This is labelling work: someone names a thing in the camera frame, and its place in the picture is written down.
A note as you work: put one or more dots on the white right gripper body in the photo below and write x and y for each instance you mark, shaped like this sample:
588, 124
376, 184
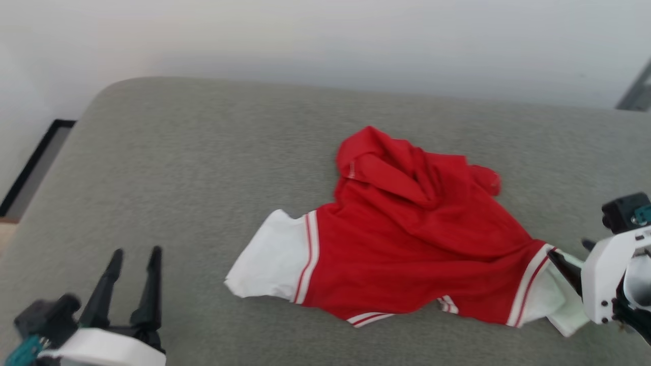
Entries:
605, 274

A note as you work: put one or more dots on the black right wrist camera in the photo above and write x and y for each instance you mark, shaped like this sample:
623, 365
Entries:
625, 211

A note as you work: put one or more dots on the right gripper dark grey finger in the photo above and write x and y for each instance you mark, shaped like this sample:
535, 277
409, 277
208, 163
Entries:
589, 245
567, 272

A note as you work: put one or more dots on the red and white shirt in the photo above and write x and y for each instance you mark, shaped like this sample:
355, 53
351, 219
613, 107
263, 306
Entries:
407, 254

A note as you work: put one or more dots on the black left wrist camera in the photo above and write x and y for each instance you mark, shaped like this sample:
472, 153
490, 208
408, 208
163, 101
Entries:
48, 317

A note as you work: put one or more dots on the grey fabric sofa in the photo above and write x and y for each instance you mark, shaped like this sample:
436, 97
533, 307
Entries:
203, 168

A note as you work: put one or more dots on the black framed grey panel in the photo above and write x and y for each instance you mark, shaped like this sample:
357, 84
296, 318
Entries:
35, 162

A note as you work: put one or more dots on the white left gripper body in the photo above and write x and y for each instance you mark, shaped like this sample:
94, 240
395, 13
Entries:
107, 351

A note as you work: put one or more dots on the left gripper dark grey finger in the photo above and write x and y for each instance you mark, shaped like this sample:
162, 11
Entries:
104, 295
149, 295

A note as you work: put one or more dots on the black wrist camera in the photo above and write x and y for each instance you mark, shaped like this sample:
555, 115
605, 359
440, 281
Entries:
625, 211
48, 317

